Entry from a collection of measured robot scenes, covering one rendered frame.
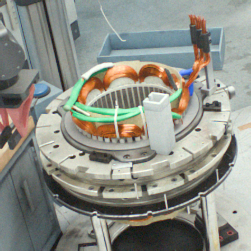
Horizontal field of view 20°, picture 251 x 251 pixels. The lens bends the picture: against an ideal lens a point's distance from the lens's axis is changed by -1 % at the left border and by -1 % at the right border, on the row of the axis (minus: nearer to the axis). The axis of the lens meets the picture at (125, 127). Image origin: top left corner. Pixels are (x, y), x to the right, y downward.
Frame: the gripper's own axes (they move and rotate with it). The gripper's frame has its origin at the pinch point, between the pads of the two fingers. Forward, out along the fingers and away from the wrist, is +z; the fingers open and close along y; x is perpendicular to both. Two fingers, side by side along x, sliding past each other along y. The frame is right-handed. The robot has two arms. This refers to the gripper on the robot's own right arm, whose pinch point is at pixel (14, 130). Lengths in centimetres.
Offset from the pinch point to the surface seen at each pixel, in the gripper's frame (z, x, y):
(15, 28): 92, 205, -111
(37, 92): 10.4, 26.1, -9.0
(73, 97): -1.9, 6.5, 7.9
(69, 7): 104, 251, -101
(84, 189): 7.3, -4.3, 11.6
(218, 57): 9.7, 38.7, 24.7
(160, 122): -2.0, 0.6, 23.3
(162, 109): -4.0, 1.1, 23.8
